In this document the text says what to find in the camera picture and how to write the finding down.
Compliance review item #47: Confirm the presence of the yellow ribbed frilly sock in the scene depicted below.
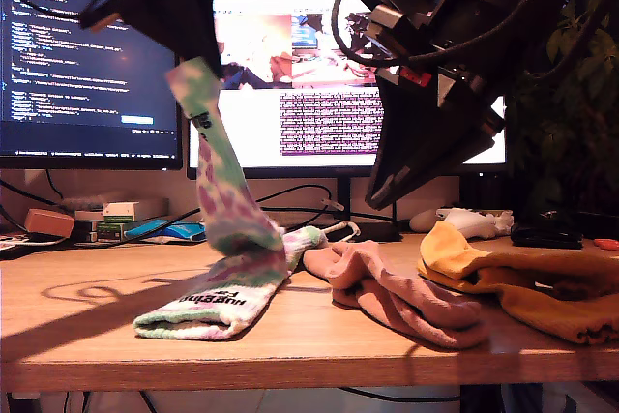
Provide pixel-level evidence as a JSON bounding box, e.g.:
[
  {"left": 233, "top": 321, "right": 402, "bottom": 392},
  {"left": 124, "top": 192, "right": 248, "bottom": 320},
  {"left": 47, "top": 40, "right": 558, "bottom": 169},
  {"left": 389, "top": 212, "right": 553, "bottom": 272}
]
[
  {"left": 416, "top": 260, "right": 619, "bottom": 347},
  {"left": 418, "top": 219, "right": 619, "bottom": 301}
]

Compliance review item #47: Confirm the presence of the pink ankle sock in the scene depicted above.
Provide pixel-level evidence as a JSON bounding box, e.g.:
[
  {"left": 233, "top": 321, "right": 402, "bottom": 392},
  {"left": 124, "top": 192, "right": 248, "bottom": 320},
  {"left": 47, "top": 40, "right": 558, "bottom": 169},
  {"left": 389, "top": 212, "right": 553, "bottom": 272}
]
[
  {"left": 303, "top": 240, "right": 484, "bottom": 332},
  {"left": 331, "top": 286, "right": 489, "bottom": 350}
]

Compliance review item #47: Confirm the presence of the tie-dye Hugging Face sock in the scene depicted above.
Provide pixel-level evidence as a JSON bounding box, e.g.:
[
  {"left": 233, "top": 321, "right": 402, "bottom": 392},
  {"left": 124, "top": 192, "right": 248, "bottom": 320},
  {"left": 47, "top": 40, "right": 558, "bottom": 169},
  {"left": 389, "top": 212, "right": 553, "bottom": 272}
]
[
  {"left": 133, "top": 224, "right": 330, "bottom": 341},
  {"left": 164, "top": 57, "right": 286, "bottom": 259}
]

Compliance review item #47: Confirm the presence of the beige rounded device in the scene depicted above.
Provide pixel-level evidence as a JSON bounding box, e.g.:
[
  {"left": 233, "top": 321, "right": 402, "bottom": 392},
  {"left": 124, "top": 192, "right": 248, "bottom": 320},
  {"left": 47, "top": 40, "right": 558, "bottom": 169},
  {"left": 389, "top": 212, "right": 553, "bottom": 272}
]
[{"left": 409, "top": 209, "right": 444, "bottom": 233}]

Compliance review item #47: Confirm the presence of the white game controller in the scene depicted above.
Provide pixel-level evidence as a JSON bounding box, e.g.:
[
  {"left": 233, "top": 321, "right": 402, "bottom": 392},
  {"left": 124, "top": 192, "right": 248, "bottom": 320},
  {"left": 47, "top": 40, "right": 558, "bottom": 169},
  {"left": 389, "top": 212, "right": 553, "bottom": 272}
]
[{"left": 436, "top": 207, "right": 515, "bottom": 240}]

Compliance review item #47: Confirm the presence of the white screen computer monitor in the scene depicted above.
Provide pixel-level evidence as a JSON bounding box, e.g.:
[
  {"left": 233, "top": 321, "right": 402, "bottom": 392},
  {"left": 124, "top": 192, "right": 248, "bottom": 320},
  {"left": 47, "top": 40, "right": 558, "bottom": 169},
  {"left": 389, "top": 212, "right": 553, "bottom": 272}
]
[{"left": 186, "top": 0, "right": 509, "bottom": 245}]

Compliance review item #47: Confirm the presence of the dark code computer monitor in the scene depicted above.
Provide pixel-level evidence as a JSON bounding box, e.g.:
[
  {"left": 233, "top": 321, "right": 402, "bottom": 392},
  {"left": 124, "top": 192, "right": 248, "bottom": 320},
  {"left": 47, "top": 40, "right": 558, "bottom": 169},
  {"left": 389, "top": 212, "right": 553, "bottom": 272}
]
[{"left": 0, "top": 0, "right": 184, "bottom": 172}]

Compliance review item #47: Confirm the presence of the black rounded case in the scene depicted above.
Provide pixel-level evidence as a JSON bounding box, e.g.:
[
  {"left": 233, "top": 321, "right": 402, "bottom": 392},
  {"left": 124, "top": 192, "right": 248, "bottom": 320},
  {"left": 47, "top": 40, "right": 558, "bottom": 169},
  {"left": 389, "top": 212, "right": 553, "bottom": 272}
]
[{"left": 510, "top": 222, "right": 584, "bottom": 251}]

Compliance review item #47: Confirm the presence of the green leafy house plant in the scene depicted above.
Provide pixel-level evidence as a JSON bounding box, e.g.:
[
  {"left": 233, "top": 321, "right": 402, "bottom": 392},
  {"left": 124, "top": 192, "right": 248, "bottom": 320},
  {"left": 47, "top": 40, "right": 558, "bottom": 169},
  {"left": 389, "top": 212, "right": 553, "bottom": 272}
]
[{"left": 502, "top": 0, "right": 619, "bottom": 221}]

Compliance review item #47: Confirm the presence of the grey flat box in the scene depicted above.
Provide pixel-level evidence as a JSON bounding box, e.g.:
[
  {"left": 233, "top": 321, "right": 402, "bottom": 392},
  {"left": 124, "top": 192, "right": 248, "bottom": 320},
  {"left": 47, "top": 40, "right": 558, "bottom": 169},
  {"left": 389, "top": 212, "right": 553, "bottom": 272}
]
[{"left": 61, "top": 196, "right": 170, "bottom": 221}]

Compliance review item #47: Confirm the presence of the white box with green stripe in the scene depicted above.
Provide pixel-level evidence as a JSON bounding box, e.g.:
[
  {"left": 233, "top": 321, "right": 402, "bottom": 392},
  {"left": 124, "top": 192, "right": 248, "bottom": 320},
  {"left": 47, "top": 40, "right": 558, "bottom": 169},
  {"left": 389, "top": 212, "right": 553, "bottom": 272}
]
[{"left": 102, "top": 201, "right": 140, "bottom": 223}]

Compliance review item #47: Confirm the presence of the blue peppermint packet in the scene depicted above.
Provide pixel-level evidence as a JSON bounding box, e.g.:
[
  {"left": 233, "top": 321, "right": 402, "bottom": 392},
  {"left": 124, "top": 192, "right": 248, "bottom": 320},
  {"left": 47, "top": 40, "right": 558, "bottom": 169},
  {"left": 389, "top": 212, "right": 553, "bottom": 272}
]
[{"left": 124, "top": 219, "right": 208, "bottom": 243}]

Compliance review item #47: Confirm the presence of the plain brown cardboard box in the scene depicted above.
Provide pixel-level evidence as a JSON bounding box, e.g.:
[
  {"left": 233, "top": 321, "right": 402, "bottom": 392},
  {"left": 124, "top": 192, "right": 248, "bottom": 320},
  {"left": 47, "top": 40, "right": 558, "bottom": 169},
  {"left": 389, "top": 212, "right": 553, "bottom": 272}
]
[{"left": 23, "top": 208, "right": 76, "bottom": 240}]

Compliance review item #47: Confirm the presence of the black table leg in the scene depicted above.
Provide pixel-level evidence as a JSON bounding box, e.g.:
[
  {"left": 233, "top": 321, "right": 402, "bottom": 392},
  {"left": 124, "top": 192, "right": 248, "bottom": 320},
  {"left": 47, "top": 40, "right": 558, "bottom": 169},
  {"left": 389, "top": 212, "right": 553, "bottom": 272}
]
[{"left": 458, "top": 383, "right": 507, "bottom": 413}]

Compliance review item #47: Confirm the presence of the black pad with stickers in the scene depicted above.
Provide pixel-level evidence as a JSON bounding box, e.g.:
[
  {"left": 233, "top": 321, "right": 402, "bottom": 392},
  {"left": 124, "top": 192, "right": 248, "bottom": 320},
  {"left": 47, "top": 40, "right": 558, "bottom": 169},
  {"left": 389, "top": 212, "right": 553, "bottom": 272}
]
[{"left": 0, "top": 231, "right": 69, "bottom": 260}]

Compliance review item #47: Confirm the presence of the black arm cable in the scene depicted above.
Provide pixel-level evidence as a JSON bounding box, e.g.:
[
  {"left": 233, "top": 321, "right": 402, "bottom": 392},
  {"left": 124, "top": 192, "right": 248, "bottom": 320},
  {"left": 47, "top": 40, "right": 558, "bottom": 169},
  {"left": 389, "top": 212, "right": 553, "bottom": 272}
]
[{"left": 400, "top": 0, "right": 562, "bottom": 66}]

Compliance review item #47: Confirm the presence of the white spiral cable wrap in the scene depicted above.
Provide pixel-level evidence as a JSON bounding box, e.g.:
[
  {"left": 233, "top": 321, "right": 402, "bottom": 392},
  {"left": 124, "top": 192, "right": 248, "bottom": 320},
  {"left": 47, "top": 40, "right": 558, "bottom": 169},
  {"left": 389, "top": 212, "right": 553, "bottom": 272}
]
[{"left": 318, "top": 218, "right": 362, "bottom": 246}]

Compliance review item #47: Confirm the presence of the black cable with plug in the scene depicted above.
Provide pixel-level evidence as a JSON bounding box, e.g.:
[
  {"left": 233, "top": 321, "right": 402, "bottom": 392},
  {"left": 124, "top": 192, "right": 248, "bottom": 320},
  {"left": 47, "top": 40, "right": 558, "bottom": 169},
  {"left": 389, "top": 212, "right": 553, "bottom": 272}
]
[{"left": 255, "top": 183, "right": 335, "bottom": 235}]

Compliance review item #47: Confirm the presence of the black looping camera cable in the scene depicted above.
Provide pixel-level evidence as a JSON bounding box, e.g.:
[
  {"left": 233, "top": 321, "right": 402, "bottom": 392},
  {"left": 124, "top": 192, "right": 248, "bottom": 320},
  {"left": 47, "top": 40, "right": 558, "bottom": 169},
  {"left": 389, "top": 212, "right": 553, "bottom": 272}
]
[{"left": 331, "top": 0, "right": 407, "bottom": 69}]

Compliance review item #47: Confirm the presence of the long black cable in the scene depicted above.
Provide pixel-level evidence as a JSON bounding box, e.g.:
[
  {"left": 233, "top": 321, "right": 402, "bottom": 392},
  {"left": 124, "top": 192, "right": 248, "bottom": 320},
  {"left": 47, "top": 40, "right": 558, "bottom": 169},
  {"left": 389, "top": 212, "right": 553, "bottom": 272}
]
[{"left": 108, "top": 202, "right": 407, "bottom": 246}]

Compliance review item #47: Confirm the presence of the black cable under table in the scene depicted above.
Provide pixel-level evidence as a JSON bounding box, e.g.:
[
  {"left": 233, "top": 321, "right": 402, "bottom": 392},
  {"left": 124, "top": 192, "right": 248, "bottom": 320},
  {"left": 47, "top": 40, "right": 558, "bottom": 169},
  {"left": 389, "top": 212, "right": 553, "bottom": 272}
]
[{"left": 338, "top": 386, "right": 465, "bottom": 405}]

